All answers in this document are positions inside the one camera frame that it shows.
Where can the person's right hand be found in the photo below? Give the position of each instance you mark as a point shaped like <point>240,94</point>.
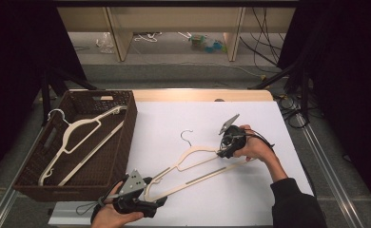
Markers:
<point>258,148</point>

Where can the white table sheet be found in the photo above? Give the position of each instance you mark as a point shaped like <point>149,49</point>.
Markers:
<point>174,120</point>

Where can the person's left hand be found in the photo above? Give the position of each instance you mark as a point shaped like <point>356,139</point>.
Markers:
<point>110,218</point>

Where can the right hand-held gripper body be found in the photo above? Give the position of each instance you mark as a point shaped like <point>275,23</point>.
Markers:
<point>234,139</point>

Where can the cream plastic clothes hanger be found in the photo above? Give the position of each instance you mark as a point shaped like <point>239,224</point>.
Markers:
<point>79,124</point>
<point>205,174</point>

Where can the blue toy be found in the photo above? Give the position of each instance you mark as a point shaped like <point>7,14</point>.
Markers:
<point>214,47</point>

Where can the black metal stand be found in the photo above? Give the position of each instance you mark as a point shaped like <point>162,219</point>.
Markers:
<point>52,85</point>
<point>296,76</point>

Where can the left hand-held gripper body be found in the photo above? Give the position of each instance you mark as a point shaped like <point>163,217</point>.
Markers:
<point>132,202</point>

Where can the brown wicker basket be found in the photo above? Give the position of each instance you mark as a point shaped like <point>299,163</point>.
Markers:
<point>123,152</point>

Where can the green toy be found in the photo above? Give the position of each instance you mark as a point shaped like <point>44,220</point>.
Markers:
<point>198,40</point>

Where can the clear plastic bag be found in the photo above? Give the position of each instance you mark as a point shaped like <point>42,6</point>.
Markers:
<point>105,42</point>

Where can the black curtain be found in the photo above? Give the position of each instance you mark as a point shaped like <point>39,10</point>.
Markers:
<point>348,79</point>
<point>15,63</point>

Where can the metal floor rail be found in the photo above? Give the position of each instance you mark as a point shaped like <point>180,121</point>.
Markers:
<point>332,177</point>
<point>6,199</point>

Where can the beige wooden desk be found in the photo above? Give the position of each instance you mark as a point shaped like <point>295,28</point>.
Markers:
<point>174,19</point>

